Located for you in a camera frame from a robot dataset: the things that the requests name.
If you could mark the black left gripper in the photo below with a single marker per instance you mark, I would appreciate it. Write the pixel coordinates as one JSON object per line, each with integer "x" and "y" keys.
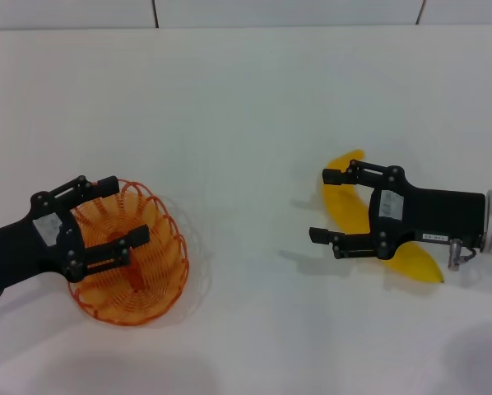
{"x": 15, "y": 247}

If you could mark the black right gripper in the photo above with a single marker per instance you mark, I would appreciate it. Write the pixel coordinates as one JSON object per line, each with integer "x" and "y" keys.
{"x": 435, "y": 216}

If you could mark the yellow banana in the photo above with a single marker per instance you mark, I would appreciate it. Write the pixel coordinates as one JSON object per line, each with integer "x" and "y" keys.
{"x": 344, "y": 205}

